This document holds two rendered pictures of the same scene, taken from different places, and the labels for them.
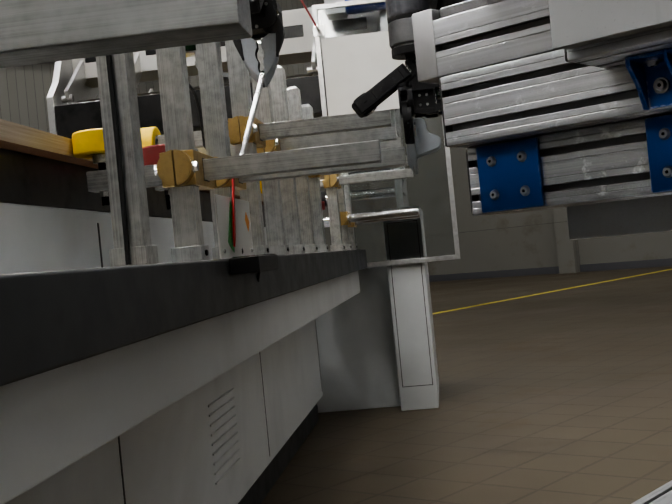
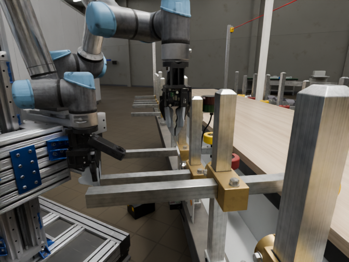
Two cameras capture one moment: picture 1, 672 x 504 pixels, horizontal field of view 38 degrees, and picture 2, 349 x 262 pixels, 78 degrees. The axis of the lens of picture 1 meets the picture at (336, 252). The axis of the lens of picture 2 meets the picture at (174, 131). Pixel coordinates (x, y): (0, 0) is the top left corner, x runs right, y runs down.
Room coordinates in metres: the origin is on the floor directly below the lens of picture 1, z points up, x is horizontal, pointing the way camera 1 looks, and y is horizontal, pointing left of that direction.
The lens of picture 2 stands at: (2.32, -0.06, 1.18)
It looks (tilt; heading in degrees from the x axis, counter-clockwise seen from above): 16 degrees down; 166
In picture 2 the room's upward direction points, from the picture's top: straight up
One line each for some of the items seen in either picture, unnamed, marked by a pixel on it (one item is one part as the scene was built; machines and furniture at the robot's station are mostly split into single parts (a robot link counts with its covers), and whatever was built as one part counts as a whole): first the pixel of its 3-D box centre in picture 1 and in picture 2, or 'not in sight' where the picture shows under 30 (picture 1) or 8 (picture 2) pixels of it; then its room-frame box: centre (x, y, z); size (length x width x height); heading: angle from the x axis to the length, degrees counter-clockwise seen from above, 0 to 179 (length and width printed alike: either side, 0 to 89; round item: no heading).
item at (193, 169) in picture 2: (221, 174); (196, 172); (1.68, 0.18, 0.85); 0.13 x 0.06 x 0.05; 174
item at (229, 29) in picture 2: not in sight; (228, 65); (-0.77, 1.56, 1.25); 0.09 x 0.08 x 1.10; 174
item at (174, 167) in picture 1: (186, 171); (183, 149); (1.43, 0.21, 0.83); 0.13 x 0.06 x 0.05; 174
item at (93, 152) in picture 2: (420, 83); (84, 145); (1.66, -0.17, 0.97); 0.09 x 0.08 x 0.12; 84
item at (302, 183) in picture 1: (300, 175); not in sight; (2.65, 0.07, 0.91); 0.03 x 0.03 x 0.48; 84
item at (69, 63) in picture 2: not in sight; (59, 65); (1.20, -0.31, 1.20); 0.13 x 0.12 x 0.14; 117
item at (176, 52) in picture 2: not in sight; (176, 54); (1.73, 0.10, 1.23); 0.08 x 0.08 x 0.05
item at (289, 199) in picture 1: (285, 163); not in sight; (2.41, 0.10, 0.92); 0.03 x 0.03 x 0.48; 84
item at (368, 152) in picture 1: (233, 168); (169, 152); (1.44, 0.14, 0.83); 0.43 x 0.03 x 0.04; 84
